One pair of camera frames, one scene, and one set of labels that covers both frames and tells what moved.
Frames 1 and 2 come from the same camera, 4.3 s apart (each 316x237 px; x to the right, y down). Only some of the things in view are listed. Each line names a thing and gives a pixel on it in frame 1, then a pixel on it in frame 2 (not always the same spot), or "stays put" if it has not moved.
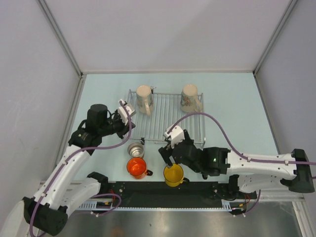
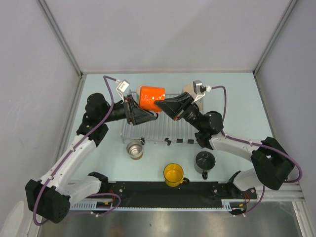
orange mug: (137, 168) to (148, 95)
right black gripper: (165, 153) to (177, 107)
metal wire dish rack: (168, 120) stays put
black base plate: (174, 194) stays put
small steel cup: (136, 149) stays put
